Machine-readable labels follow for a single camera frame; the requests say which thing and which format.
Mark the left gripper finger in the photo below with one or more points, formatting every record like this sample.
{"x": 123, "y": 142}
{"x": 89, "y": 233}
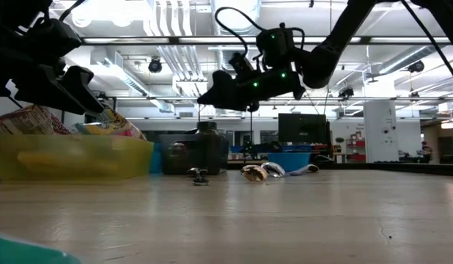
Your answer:
{"x": 47, "y": 88}
{"x": 83, "y": 88}

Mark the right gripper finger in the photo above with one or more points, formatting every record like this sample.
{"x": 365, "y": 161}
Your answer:
{"x": 226, "y": 93}

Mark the red white ramen packet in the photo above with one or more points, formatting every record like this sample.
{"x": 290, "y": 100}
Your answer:
{"x": 25, "y": 121}

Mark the yellow blue-edged ramen packet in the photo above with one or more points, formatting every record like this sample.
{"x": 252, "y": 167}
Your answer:
{"x": 113, "y": 126}

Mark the small clear glass jar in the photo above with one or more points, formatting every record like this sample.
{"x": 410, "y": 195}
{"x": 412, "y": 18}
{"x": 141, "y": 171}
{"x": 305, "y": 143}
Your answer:
{"x": 176, "y": 146}

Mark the plain silver spoon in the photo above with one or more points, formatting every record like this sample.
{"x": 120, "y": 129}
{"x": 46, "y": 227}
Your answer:
{"x": 199, "y": 180}

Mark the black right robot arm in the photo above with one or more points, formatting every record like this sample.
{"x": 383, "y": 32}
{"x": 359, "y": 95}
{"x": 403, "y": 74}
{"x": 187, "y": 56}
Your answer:
{"x": 333, "y": 47}

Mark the black computer monitor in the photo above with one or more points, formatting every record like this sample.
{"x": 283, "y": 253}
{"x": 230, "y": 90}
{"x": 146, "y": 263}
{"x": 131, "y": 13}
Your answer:
{"x": 303, "y": 132}

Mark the black ceiling spotlight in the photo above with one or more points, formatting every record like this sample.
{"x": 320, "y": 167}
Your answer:
{"x": 415, "y": 66}
{"x": 345, "y": 91}
{"x": 155, "y": 66}

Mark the yellow translucent plastic bin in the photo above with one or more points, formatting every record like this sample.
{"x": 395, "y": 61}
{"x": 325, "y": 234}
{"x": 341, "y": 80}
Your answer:
{"x": 65, "y": 157}

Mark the blue plastic bowl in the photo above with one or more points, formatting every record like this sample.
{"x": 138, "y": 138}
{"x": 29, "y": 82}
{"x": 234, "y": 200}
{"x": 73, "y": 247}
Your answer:
{"x": 289, "y": 161}

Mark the potted plant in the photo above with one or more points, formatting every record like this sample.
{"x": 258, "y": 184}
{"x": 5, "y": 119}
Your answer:
{"x": 339, "y": 140}

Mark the grey translucent plastic bin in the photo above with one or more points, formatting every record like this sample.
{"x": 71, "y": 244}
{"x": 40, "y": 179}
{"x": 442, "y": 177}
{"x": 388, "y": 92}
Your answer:
{"x": 175, "y": 163}

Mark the blue plastic bin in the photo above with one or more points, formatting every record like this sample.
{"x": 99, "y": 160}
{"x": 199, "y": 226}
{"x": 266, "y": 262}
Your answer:
{"x": 155, "y": 159}

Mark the red storage shelf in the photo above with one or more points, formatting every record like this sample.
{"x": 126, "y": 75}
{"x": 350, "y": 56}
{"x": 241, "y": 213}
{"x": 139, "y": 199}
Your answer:
{"x": 356, "y": 157}

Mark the white pillar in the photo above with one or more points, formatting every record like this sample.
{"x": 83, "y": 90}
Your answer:
{"x": 380, "y": 146}

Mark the person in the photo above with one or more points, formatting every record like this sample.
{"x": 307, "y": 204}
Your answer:
{"x": 426, "y": 148}

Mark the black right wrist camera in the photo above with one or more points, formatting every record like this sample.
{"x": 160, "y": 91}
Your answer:
{"x": 242, "y": 66}

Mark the silver ventilation duct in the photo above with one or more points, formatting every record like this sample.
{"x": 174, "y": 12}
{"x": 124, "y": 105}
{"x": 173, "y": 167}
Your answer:
{"x": 235, "y": 16}

